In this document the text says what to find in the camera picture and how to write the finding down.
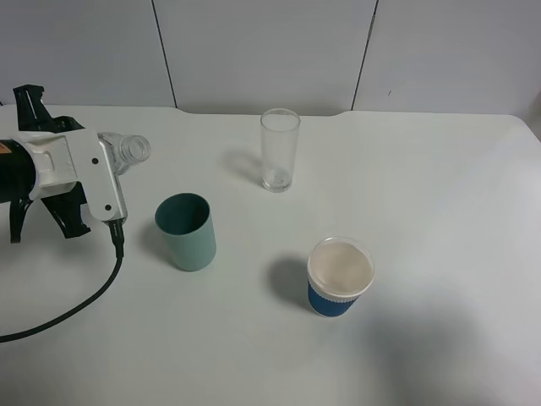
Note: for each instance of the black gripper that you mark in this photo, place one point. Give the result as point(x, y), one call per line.
point(65, 208)

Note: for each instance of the clear green-label water bottle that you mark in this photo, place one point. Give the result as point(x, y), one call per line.
point(126, 150)

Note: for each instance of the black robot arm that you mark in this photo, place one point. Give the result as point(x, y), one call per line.
point(60, 124)

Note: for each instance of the teal green plastic cup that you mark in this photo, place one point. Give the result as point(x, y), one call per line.
point(186, 225)

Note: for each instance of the blue white paper cup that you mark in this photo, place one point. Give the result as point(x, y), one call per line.
point(339, 270)

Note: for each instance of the tall clear drinking glass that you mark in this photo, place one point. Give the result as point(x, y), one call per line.
point(279, 140)

